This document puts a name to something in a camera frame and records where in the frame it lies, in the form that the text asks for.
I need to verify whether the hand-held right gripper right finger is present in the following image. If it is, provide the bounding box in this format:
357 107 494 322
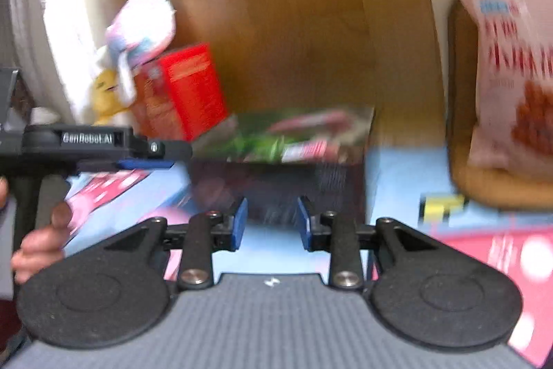
297 196 442 291

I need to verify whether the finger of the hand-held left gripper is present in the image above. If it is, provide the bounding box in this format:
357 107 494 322
116 139 193 171

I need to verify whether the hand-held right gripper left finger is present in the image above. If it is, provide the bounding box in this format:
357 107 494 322
101 196 250 291

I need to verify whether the dark cardboard box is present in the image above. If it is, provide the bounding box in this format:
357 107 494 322
189 107 377 224

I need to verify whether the pink snack packet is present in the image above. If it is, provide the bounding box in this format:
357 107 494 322
282 138 343 164

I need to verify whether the person's left hand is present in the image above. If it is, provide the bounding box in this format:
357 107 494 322
10 200 75 286

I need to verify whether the red gift box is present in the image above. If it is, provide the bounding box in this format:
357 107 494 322
129 42 231 143

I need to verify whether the yellow plush duck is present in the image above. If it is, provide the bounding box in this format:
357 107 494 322
90 68 131 126

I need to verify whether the green leafy snack packet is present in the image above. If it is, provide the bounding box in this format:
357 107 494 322
202 131 287 163

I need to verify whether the printed blanket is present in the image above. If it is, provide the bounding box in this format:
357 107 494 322
64 144 553 368

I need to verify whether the pastel plush toy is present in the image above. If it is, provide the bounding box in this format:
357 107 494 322
105 0 179 102

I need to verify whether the wooden headboard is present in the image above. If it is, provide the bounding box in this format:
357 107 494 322
110 0 447 150

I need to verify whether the large pink snack bag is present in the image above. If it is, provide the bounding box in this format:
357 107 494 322
451 0 553 180

